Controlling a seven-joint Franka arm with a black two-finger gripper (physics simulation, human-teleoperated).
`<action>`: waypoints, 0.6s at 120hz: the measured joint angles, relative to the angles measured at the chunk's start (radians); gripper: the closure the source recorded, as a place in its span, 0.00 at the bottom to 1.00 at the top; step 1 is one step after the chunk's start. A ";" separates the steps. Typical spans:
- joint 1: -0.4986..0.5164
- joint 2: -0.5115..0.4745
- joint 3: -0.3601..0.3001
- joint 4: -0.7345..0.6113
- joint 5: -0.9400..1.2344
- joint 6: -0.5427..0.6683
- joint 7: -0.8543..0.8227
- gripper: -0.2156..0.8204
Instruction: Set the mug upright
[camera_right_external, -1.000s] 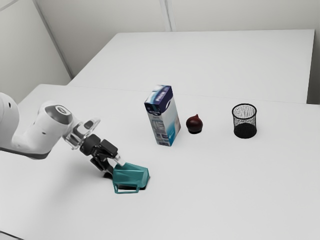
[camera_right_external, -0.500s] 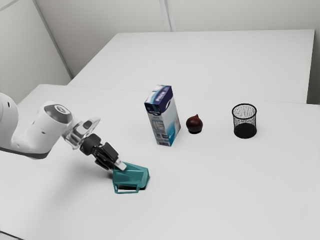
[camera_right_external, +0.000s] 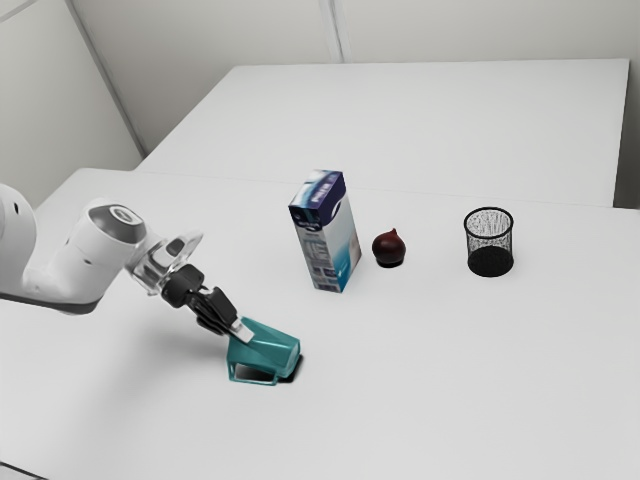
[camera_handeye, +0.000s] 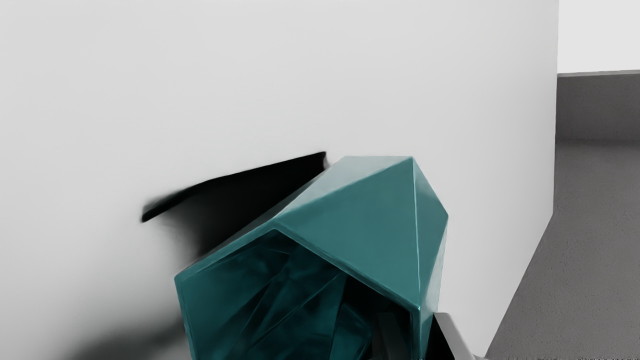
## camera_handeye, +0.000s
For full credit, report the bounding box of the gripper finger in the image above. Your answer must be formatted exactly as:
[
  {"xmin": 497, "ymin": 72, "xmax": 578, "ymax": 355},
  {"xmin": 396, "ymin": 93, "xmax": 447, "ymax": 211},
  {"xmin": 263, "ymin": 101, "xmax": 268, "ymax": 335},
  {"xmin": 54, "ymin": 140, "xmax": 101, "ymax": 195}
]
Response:
[{"xmin": 425, "ymin": 312, "xmax": 477, "ymax": 360}]

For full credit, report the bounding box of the teal faceted mug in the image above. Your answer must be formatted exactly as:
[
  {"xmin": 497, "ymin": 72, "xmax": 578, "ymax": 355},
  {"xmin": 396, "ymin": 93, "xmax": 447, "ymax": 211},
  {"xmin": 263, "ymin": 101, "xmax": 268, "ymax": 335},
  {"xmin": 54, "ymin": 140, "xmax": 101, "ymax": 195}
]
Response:
[{"xmin": 174, "ymin": 155, "xmax": 449, "ymax": 360}]

